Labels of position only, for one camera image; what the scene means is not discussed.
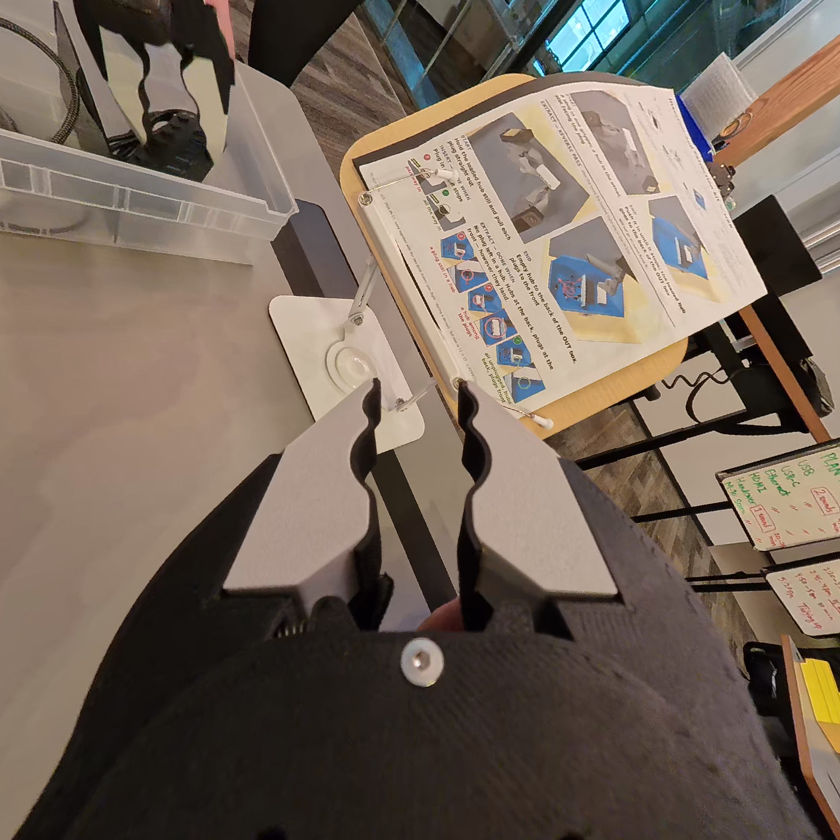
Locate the brown wooden post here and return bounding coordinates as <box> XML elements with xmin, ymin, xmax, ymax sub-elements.
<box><xmin>714</xmin><ymin>38</ymin><xmax>840</xmax><ymax>168</ymax></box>

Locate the clear plastic storage bin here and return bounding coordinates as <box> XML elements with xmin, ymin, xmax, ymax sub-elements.
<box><xmin>0</xmin><ymin>0</ymin><xmax>300</xmax><ymax>266</ymax></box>

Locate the black hub cable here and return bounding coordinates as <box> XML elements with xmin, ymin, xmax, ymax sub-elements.
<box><xmin>0</xmin><ymin>19</ymin><xmax>81</xmax><ymax>147</ymax></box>

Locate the small handwritten whiteboard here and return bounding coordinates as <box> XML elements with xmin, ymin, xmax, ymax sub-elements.
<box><xmin>717</xmin><ymin>439</ymin><xmax>840</xmax><ymax>553</ymax></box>
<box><xmin>764</xmin><ymin>557</ymin><xmax>840</xmax><ymax>639</ymax></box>

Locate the yellow plastic bin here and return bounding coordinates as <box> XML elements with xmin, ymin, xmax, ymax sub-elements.
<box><xmin>797</xmin><ymin>655</ymin><xmax>840</xmax><ymax>725</ymax></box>

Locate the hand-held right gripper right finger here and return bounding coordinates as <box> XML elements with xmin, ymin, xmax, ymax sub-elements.
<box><xmin>455</xmin><ymin>384</ymin><xmax>619</xmax><ymax>613</ymax></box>

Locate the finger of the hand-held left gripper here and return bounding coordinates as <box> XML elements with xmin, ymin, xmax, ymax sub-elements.
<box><xmin>163</xmin><ymin>19</ymin><xmax>238</xmax><ymax>179</ymax></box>
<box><xmin>98</xmin><ymin>25</ymin><xmax>166</xmax><ymax>160</ymax></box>

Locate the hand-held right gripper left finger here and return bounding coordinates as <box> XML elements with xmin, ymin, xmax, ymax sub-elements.
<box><xmin>222</xmin><ymin>380</ymin><xmax>389</xmax><ymax>619</ymax></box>

